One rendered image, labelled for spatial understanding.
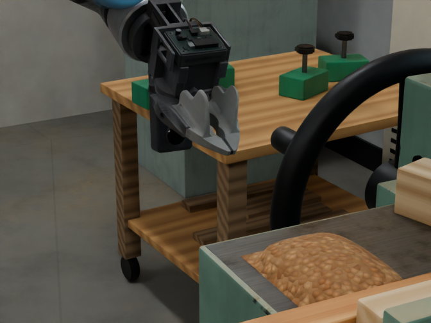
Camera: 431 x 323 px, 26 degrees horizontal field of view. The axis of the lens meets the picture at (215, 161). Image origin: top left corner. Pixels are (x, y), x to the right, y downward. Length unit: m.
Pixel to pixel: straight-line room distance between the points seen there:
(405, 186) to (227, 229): 1.28
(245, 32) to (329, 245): 2.32
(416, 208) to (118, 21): 0.56
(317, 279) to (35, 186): 2.57
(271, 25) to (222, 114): 1.91
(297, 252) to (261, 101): 1.58
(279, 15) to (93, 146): 0.90
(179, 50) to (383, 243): 0.45
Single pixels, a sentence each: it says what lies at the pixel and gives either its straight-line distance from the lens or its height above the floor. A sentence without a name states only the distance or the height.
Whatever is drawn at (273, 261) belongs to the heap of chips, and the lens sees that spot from 0.56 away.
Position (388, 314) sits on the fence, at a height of 0.95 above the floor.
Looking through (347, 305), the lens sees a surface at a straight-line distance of 0.46.
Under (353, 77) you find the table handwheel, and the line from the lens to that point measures 0.84.
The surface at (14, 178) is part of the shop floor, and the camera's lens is 3.16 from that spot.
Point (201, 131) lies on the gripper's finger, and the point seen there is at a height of 0.84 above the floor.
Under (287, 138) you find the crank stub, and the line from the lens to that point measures 0.87.
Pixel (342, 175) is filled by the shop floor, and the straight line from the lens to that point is 3.14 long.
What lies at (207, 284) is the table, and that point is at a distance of 0.60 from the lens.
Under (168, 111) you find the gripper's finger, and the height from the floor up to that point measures 0.85.
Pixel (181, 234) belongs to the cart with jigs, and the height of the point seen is 0.18.
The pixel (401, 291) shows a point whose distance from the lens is 0.46.
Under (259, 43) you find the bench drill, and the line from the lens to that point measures 2.90.
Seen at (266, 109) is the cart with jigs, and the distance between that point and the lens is 2.07.
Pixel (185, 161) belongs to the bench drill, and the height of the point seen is 0.12.
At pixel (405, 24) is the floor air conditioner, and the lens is 2.50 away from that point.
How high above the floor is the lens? 1.17
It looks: 21 degrees down
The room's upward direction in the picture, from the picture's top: straight up
